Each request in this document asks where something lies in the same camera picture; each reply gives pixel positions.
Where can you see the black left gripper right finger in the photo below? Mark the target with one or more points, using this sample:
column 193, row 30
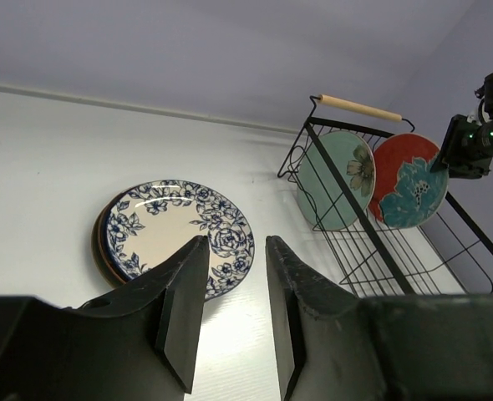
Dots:
column 332, row 345

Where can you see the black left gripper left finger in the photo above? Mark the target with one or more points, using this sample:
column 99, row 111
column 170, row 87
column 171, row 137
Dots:
column 137, row 342

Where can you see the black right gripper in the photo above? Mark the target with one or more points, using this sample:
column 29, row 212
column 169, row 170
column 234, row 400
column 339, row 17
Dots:
column 467, row 150

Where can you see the red teal plate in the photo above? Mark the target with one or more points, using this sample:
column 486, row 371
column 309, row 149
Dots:
column 406, row 193

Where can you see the dark teal plate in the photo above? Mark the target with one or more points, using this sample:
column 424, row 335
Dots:
column 119, row 277

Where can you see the white blue floral plate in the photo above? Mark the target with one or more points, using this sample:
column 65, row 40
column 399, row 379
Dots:
column 153, row 220

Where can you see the grey reindeer plate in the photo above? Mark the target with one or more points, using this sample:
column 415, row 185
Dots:
column 99, row 260

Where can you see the black wire dish rack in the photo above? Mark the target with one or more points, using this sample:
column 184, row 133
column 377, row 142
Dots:
column 332, row 165

